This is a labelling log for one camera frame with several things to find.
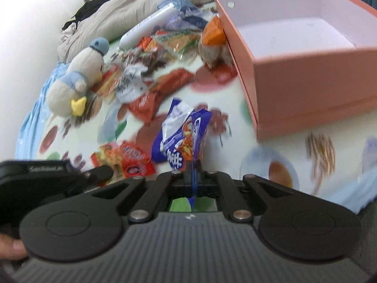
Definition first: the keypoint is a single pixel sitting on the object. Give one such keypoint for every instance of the orange snack bag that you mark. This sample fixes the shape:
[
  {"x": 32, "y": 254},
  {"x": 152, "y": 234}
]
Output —
[{"x": 212, "y": 47}]

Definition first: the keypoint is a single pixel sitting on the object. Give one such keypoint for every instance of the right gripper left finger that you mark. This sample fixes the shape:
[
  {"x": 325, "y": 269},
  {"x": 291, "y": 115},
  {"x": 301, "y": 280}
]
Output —
[{"x": 159, "y": 194}]

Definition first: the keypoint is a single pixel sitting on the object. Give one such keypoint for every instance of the fruit print tablecloth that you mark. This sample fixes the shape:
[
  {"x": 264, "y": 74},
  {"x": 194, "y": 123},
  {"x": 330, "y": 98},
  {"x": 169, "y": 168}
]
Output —
[{"x": 336, "y": 163}]

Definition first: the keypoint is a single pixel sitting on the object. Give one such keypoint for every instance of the duck plush toy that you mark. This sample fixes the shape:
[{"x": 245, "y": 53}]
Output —
[{"x": 68, "y": 94}]

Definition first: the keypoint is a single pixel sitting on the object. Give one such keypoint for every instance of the left hand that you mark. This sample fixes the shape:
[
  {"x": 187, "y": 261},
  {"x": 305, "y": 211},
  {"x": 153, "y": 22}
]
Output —
[{"x": 11, "y": 249}]

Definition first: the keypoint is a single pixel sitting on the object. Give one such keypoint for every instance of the red wrapper snack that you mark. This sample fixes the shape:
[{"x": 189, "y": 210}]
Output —
[{"x": 146, "y": 106}]

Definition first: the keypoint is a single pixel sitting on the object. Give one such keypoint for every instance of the white cylindrical tube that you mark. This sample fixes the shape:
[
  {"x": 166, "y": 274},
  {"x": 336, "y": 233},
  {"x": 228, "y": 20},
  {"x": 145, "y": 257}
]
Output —
[{"x": 146, "y": 27}]

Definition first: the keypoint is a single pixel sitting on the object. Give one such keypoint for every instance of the blue crumpled bag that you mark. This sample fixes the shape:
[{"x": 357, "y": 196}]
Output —
[{"x": 185, "y": 15}]

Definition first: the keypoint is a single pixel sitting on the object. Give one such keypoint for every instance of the green label snack bag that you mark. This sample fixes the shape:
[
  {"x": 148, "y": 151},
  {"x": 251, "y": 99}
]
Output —
[{"x": 178, "y": 43}]

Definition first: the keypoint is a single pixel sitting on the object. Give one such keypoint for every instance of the red spicy strips snack bag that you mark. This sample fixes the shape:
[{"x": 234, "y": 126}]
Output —
[{"x": 125, "y": 159}]

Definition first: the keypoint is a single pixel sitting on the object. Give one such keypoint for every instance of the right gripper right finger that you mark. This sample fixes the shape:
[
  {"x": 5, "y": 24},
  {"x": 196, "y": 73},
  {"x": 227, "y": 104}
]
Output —
[{"x": 221, "y": 187}]

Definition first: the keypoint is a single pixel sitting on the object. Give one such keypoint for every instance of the blue peanut snack bag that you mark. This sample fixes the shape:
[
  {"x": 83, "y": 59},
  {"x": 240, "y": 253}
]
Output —
[{"x": 179, "y": 143}]

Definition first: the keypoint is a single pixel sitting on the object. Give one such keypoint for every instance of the black clothes pile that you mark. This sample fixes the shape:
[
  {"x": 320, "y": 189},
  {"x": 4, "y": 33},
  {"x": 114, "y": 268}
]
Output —
[{"x": 85, "y": 12}]

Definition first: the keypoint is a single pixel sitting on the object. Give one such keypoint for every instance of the silver white snack bag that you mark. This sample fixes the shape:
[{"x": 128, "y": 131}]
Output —
[{"x": 132, "y": 85}]

